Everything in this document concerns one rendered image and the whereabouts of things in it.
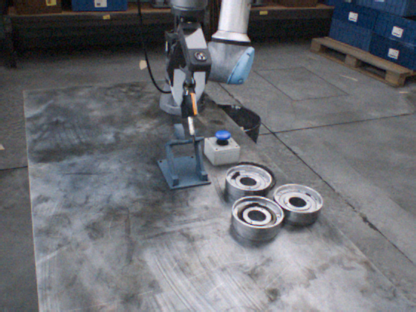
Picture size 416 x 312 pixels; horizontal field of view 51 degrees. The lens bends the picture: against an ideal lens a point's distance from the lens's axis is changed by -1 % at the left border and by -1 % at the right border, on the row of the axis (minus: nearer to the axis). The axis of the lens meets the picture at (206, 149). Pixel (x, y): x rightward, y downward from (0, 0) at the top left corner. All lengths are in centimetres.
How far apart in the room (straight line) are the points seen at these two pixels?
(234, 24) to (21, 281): 133
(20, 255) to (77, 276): 130
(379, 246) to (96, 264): 168
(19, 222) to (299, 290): 169
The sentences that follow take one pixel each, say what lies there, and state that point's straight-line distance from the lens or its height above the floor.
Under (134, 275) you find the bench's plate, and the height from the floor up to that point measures 80.
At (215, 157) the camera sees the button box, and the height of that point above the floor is 83.
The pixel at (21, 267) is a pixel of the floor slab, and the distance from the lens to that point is 205.
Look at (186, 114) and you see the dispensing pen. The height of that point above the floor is 98.
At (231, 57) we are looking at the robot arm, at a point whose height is 100.
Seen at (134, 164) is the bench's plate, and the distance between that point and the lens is 111.
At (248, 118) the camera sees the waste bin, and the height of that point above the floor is 38.
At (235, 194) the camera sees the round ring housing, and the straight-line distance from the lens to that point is 98.
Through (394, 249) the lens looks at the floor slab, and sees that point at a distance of 230.
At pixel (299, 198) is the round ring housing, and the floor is 83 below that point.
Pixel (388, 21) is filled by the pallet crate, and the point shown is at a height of 50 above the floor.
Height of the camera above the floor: 138
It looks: 29 degrees down
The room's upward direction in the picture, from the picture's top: 4 degrees clockwise
